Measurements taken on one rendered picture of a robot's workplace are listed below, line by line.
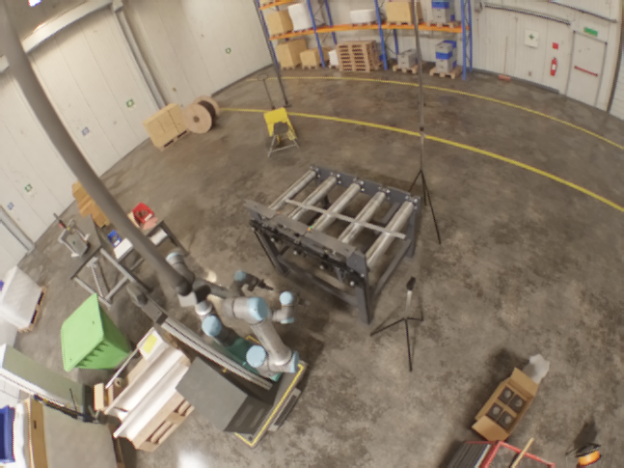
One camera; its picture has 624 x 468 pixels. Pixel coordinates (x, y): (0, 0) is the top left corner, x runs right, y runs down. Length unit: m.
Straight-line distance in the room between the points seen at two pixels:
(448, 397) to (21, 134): 12.42
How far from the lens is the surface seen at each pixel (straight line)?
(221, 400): 2.09
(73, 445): 3.52
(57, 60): 11.58
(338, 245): 1.91
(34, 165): 11.55
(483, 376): 2.84
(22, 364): 4.06
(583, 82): 10.22
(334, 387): 2.70
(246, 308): 1.35
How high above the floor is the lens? 2.63
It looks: 46 degrees down
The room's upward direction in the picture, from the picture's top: 19 degrees counter-clockwise
